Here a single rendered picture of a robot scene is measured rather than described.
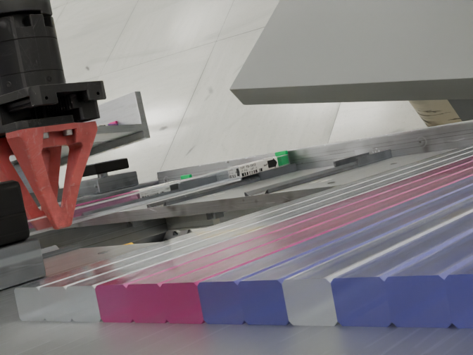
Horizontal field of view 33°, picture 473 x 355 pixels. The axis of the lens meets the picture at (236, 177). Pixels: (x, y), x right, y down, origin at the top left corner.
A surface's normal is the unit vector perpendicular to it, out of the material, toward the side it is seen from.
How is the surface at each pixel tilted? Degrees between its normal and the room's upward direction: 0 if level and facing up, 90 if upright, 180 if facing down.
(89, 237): 90
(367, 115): 0
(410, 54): 0
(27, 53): 70
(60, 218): 96
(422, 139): 44
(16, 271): 90
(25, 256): 90
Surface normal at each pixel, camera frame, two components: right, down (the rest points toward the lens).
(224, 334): -0.18, -0.98
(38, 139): 0.77, 0.25
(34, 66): 0.52, -0.06
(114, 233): 0.76, -0.11
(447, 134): -0.63, 0.16
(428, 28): -0.58, -0.57
